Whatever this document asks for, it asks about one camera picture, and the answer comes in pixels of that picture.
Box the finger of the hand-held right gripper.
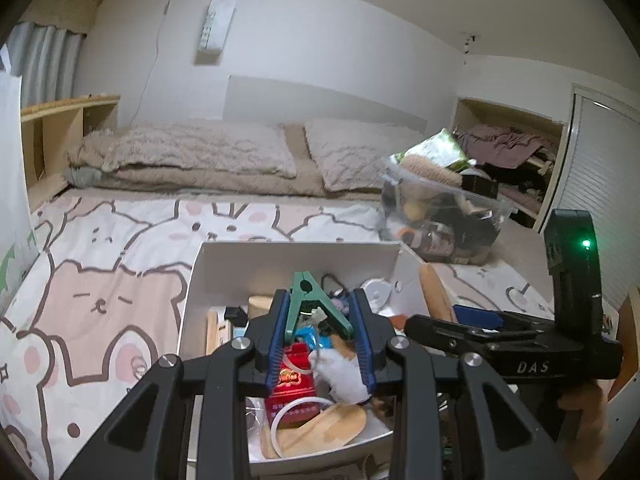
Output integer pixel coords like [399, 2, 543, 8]
[453, 305, 554, 339]
[405, 314, 501, 356]

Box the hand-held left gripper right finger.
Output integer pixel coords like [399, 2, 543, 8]
[348, 287, 578, 480]

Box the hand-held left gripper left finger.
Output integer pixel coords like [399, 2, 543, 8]
[60, 287, 291, 480]

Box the tan oblong wooden piece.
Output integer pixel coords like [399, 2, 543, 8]
[418, 262, 459, 324]

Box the green plastic clip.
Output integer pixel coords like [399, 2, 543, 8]
[283, 270, 354, 346]

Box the white cardboard shoe box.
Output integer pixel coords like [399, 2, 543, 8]
[176, 240, 501, 476]

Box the oval wooden box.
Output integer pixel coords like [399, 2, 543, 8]
[277, 402, 369, 456]

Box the small wooden container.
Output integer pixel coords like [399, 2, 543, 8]
[248, 294, 276, 319]

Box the person's right hand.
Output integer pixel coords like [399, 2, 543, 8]
[557, 379, 608, 441]

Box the white tissue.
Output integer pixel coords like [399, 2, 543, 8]
[307, 347, 371, 404]

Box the red packet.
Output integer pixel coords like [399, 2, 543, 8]
[263, 342, 321, 429]

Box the white round disc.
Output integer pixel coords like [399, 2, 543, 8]
[360, 278, 394, 309]

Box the long wooden box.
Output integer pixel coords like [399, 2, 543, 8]
[205, 309, 232, 356]

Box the light wooden board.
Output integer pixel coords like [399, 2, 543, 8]
[607, 287, 640, 401]

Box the clear plastic storage bin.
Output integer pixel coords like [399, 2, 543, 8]
[378, 153, 516, 267]

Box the white louvered door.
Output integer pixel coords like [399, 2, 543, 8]
[537, 83, 640, 311]

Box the green snack packet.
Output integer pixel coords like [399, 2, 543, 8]
[390, 128, 477, 171]

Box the pile of clothes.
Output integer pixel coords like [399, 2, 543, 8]
[457, 122, 556, 169]

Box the beige blanket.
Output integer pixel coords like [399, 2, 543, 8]
[64, 122, 386, 196]

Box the cartoon printed bed sheet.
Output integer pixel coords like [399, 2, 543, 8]
[0, 194, 556, 480]

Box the beige fluffy pillow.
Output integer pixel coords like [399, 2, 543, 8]
[102, 124, 299, 179]
[303, 118, 436, 192]

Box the wooden closet niche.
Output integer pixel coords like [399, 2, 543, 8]
[449, 97, 569, 231]

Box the white headboard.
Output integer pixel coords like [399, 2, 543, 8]
[224, 74, 430, 134]

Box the light wooden shelf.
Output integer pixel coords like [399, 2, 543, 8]
[19, 93, 122, 211]

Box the white tote bag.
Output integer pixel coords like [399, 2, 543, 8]
[0, 45, 39, 311]

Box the hanging white paper bag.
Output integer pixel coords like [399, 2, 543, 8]
[194, 0, 237, 66]

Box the grey curtain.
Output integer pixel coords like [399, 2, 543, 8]
[4, 22, 84, 109]

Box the beige printed valance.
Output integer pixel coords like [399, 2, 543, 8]
[22, 0, 104, 36]

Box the white wall cable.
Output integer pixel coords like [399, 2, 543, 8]
[133, 0, 174, 124]

